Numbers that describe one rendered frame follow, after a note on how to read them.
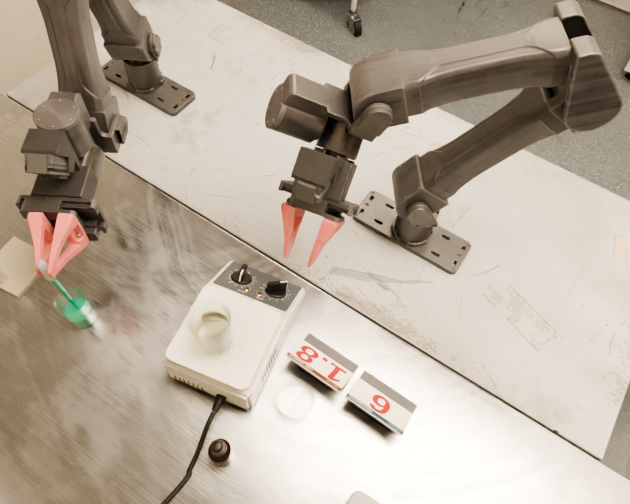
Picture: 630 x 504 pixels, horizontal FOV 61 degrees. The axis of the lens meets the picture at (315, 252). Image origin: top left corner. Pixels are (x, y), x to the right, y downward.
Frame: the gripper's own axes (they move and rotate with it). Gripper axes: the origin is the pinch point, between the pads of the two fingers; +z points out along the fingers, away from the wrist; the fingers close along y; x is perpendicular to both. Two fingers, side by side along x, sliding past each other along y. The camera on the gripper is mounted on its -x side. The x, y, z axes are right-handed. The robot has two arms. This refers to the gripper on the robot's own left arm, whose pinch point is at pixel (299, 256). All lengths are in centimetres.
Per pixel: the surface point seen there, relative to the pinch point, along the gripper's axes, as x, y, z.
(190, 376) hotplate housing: -7.2, -7.1, 19.0
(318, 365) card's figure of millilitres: 1.7, 7.6, 14.1
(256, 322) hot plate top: -2.9, -2.0, 10.1
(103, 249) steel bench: 6.7, -32.2, 12.3
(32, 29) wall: 103, -139, -20
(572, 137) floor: 183, 62, -55
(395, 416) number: 0.5, 20.0, 16.1
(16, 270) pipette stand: 0.2, -41.5, 18.7
